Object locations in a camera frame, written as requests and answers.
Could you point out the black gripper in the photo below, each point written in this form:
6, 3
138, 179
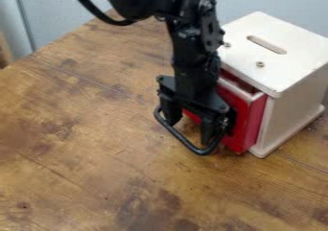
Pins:
197, 36

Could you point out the red drawer with black handle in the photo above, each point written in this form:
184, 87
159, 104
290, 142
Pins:
237, 100

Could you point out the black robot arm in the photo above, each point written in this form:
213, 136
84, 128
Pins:
126, 12

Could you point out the white wooden box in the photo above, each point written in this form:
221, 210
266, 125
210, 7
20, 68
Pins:
281, 59

